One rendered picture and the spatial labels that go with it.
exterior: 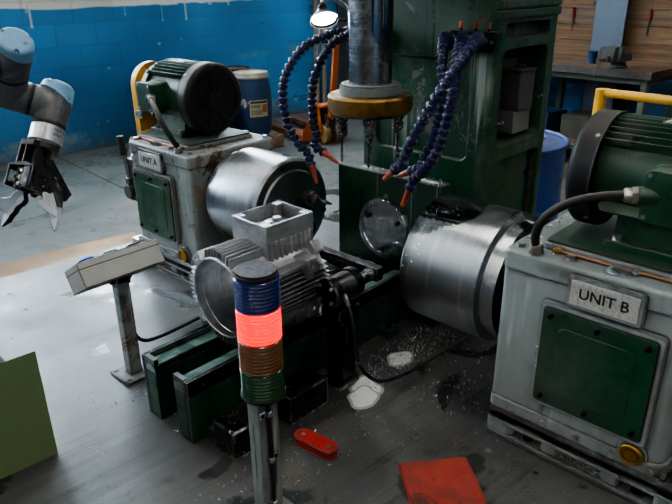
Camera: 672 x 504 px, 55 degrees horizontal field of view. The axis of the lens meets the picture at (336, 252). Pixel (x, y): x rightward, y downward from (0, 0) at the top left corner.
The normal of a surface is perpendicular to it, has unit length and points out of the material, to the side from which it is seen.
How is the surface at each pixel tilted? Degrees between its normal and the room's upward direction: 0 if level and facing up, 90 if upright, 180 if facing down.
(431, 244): 58
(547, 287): 90
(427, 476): 2
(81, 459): 0
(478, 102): 90
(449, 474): 0
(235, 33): 90
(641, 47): 90
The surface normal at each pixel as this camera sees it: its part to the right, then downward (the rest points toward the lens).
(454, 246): -0.53, -0.36
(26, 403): 0.67, 0.29
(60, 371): -0.01, -0.92
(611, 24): -0.74, 0.27
